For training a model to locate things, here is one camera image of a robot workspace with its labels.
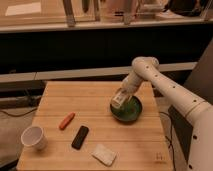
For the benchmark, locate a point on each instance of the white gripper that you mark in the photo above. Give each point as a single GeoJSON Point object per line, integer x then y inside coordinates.
{"type": "Point", "coordinates": [132, 83]}

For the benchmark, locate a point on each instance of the black rectangular block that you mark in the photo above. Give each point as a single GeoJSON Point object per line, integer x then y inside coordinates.
{"type": "Point", "coordinates": [80, 137]}

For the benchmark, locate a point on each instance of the dark panel at right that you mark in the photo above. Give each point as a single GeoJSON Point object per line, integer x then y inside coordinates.
{"type": "Point", "coordinates": [200, 82]}

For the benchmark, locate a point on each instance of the white sponge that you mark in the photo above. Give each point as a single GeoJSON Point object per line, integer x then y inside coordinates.
{"type": "Point", "coordinates": [104, 155]}

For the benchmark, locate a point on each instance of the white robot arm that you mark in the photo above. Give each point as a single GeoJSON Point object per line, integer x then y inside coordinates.
{"type": "Point", "coordinates": [196, 110]}

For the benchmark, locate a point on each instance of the orange carrot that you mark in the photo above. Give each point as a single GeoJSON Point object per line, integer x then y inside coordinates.
{"type": "Point", "coordinates": [66, 121]}

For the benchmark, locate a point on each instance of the white paper cup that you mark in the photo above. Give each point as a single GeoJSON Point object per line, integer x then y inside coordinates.
{"type": "Point", "coordinates": [34, 137]}

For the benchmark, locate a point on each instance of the green ceramic bowl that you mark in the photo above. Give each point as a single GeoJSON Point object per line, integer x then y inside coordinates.
{"type": "Point", "coordinates": [129, 111]}

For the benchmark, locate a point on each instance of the clear plastic bottle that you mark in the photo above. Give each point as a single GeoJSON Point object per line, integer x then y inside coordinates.
{"type": "Point", "coordinates": [120, 97]}

